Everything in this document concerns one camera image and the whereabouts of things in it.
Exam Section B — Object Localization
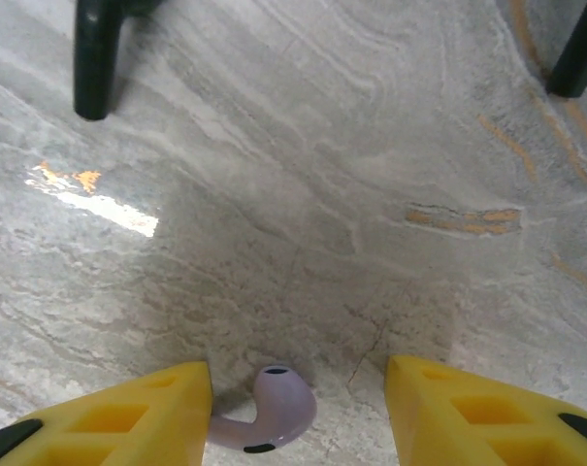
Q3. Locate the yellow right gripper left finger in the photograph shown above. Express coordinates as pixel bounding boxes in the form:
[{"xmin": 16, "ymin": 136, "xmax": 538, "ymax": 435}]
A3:
[{"xmin": 0, "ymin": 359, "xmax": 214, "ymax": 466}]

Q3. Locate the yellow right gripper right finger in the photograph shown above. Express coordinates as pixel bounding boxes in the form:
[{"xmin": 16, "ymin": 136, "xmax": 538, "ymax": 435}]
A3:
[{"xmin": 383, "ymin": 353, "xmax": 587, "ymax": 466}]

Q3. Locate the purple wireless earbud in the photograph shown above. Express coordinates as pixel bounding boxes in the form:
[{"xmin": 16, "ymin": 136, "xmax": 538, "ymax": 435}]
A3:
[{"xmin": 206, "ymin": 364, "xmax": 318, "ymax": 455}]

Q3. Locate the black wireless earbud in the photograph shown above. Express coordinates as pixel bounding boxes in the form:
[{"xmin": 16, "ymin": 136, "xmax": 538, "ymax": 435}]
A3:
[
  {"xmin": 73, "ymin": 0, "xmax": 171, "ymax": 121},
  {"xmin": 544, "ymin": 0, "xmax": 587, "ymax": 99}
]

